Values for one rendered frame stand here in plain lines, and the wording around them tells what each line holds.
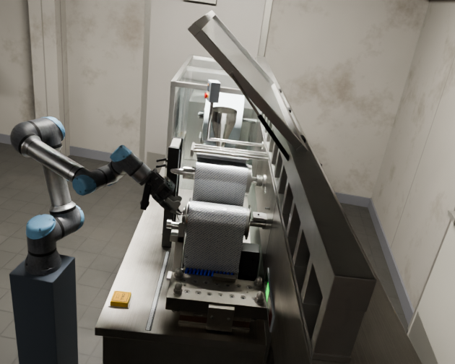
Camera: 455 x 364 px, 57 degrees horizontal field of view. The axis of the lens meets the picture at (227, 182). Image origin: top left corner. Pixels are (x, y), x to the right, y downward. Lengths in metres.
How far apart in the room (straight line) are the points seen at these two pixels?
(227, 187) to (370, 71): 3.19
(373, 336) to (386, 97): 4.01
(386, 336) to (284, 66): 3.93
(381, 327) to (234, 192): 1.01
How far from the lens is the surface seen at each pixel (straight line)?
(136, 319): 1.77
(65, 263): 2.08
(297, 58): 4.74
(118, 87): 5.20
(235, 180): 1.87
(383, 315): 1.14
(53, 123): 1.95
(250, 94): 1.37
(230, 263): 1.80
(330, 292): 0.85
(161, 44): 4.89
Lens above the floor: 2.11
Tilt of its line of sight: 24 degrees down
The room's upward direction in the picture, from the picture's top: 8 degrees clockwise
